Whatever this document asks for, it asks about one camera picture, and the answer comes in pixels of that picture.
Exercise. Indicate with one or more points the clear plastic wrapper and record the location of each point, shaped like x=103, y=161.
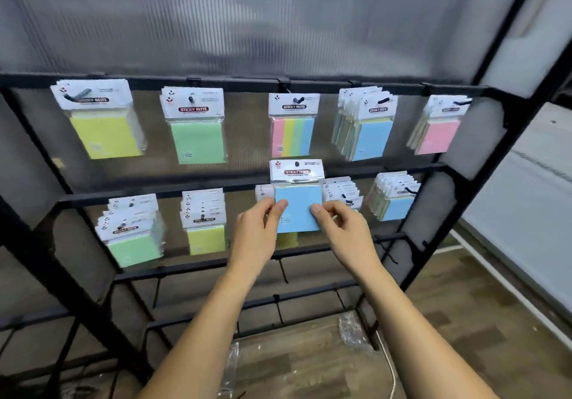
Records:
x=354, y=329
x=230, y=369

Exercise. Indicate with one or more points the person's left hand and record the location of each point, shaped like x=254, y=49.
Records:
x=252, y=242

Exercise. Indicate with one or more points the black display hook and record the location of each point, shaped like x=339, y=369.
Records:
x=297, y=99
x=191, y=99
x=77, y=94
x=385, y=99
x=461, y=101

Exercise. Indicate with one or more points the blue sticky note packet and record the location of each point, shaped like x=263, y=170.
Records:
x=297, y=202

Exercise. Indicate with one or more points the person's right forearm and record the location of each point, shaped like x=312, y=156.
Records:
x=420, y=336

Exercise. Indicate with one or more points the person's left thumb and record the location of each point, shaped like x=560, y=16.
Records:
x=277, y=215

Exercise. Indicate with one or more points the yellow sticky note packet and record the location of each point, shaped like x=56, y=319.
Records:
x=105, y=130

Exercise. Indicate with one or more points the stack of blue note packets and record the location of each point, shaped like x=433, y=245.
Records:
x=368, y=132
x=395, y=202

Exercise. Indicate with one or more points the stack of white-topped note packets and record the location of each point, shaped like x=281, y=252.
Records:
x=342, y=191

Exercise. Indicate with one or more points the person's right hand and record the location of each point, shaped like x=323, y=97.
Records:
x=346, y=242

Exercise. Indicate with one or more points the stack of yellow note packets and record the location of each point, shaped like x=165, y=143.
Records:
x=204, y=233
x=263, y=192

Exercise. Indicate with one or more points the green sticky note packet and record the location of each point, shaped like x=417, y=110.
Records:
x=196, y=137

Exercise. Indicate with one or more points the stack of pink note packets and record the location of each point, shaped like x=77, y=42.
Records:
x=440, y=132

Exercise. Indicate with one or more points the black metal display rack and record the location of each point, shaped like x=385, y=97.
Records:
x=451, y=197

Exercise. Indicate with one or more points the stack of green note packets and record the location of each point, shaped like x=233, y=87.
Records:
x=132, y=242

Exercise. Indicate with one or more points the white cabinet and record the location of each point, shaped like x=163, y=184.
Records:
x=525, y=197

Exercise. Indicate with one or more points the person's left forearm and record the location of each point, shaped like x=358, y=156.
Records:
x=201, y=336

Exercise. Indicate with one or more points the translucent corrugated panel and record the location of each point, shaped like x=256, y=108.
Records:
x=250, y=18

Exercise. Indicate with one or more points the striped multicolour sticky note packet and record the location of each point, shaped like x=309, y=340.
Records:
x=292, y=132

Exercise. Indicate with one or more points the person's right thumb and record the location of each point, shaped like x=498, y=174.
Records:
x=319, y=217

